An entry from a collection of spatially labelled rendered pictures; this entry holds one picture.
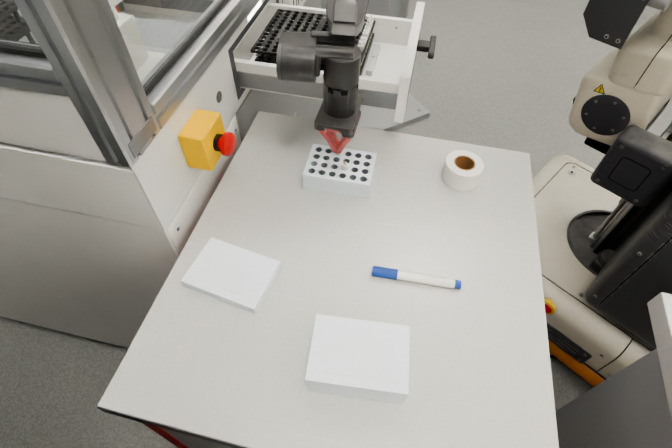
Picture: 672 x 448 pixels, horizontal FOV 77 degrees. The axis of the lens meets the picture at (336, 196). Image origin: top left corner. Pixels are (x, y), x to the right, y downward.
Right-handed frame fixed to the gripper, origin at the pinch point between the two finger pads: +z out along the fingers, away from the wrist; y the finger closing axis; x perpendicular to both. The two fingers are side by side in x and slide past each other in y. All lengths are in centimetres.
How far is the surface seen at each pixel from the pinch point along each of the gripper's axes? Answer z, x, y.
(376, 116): 77, -3, -107
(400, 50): -2.8, 7.1, -31.9
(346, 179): 1.4, 3.1, 6.3
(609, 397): 30, 59, 22
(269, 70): -7.1, -16.2, -10.0
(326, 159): 2.5, -1.8, 1.3
